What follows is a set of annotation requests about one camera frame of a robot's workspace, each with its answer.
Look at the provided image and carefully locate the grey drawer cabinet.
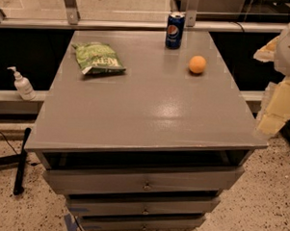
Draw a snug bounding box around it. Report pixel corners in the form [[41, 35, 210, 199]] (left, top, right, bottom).
[[20, 23, 274, 231]]

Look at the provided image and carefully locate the orange fruit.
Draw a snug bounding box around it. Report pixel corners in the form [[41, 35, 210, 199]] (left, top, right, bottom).
[[189, 55, 206, 74]]

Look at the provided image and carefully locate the green chip bag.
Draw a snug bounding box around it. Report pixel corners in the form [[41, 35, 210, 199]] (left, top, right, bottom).
[[72, 42, 126, 75]]

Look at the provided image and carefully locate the blue Pepsi can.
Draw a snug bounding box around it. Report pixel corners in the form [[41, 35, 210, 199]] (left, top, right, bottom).
[[166, 12, 185, 49]]

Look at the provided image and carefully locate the top grey drawer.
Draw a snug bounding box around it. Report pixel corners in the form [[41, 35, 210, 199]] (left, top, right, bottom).
[[43, 166, 244, 195]]

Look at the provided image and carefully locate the grey drawer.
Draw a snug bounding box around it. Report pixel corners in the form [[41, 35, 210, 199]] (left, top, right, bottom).
[[43, 166, 244, 195], [80, 214, 205, 231], [66, 196, 221, 217]]

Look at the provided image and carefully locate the middle grey drawer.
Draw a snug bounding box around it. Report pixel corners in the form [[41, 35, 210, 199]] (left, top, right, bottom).
[[66, 196, 221, 217]]

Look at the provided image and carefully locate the white pump bottle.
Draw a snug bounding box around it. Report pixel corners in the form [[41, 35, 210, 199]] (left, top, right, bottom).
[[8, 66, 36, 101]]

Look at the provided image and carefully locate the bottom grey drawer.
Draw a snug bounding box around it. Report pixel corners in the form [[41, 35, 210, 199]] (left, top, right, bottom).
[[80, 214, 205, 231]]

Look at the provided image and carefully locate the black stand leg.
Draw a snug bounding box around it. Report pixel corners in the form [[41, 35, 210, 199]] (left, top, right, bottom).
[[13, 128, 31, 195]]

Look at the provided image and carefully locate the black cable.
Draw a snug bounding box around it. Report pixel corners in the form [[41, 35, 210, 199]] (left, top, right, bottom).
[[0, 124, 42, 167]]

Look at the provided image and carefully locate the metal window rail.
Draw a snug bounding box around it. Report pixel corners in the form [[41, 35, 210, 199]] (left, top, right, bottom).
[[0, 18, 287, 34]]

